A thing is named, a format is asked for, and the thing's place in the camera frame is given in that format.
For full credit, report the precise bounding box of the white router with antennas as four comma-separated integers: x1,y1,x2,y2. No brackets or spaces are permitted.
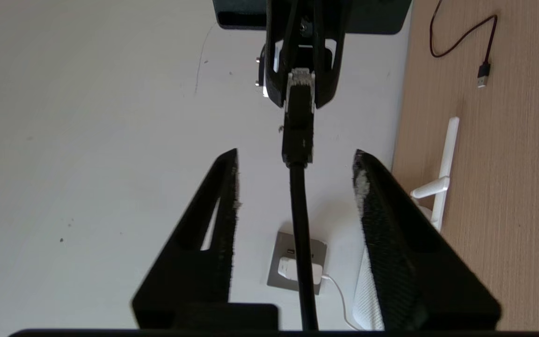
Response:
353,117,461,330

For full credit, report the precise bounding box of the white adapter cable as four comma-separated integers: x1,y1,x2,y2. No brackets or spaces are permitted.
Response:
321,274,359,330

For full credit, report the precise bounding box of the thick black desk cable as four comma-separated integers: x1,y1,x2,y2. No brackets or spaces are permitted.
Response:
281,68,320,330

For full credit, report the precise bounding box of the black multi-head USB cable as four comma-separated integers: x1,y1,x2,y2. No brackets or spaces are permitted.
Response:
430,0,498,89

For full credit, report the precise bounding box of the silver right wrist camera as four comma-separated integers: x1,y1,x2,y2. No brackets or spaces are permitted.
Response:
255,43,282,99

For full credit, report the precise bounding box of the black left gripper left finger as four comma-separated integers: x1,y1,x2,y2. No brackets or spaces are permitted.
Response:
131,148,279,330

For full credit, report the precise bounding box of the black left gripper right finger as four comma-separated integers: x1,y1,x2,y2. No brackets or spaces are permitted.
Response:
352,150,502,330

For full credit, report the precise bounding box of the grey wall socket plate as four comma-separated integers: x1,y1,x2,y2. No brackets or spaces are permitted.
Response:
267,232,328,295

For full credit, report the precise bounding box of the white power adapter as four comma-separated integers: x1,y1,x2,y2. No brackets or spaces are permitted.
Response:
277,257,324,285

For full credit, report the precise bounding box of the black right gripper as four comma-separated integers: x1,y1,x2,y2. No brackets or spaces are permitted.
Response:
212,0,413,109

